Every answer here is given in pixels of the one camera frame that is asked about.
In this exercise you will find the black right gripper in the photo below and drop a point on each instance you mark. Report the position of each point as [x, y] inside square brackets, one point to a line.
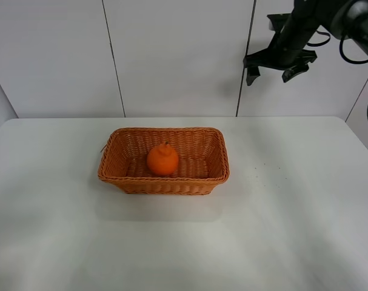
[286, 48]

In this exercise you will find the orange fruit with stem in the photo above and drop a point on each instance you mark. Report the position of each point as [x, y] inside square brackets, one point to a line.
[163, 159]

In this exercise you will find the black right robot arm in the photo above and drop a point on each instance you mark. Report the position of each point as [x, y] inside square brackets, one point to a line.
[342, 20]

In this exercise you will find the orange wicker basket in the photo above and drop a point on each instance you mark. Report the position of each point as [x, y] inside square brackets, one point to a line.
[202, 160]

